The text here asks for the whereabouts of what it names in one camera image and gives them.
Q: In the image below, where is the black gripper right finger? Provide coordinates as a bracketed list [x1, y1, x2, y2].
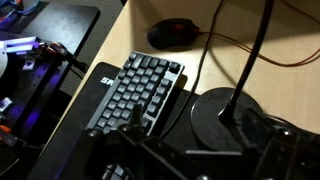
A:
[248, 108, 320, 180]

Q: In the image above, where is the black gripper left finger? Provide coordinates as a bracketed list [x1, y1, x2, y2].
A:
[79, 103, 188, 180]

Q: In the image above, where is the black gooseneck desk lamp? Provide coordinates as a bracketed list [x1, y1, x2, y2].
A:
[190, 0, 276, 153]

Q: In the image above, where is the black desk mat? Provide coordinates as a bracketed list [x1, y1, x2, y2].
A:
[28, 61, 320, 180]

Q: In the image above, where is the dark mechanical keyboard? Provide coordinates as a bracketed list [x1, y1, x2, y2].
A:
[85, 50, 186, 180]

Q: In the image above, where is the black computer mouse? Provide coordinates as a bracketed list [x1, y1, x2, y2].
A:
[147, 18, 203, 52]

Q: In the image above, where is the silver metal clamp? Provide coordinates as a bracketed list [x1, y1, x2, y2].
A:
[0, 96, 14, 115]
[22, 59, 36, 73]

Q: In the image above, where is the black flat board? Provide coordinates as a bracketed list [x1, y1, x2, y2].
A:
[18, 2, 101, 58]

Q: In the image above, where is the black lamp cable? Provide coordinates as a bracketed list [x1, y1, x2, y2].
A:
[158, 0, 225, 139]

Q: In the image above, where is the orange mouse cable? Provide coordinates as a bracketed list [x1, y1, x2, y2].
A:
[196, 30, 320, 68]

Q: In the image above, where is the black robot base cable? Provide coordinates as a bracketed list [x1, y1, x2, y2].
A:
[39, 41, 88, 73]

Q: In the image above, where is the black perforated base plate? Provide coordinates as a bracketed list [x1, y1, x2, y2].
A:
[0, 49, 73, 141]

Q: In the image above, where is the blue and red wire bundle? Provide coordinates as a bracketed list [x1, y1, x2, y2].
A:
[0, 0, 42, 22]

